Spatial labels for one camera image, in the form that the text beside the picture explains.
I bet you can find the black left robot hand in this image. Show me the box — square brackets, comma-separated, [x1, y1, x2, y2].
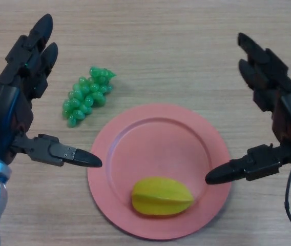
[0, 13, 103, 168]

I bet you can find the yellow starfruit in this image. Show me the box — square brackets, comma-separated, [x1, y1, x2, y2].
[131, 177, 194, 216]

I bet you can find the pink round plate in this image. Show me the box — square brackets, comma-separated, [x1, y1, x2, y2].
[87, 103, 232, 241]

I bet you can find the green grape bunch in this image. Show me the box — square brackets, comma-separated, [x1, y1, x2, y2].
[62, 66, 117, 129]

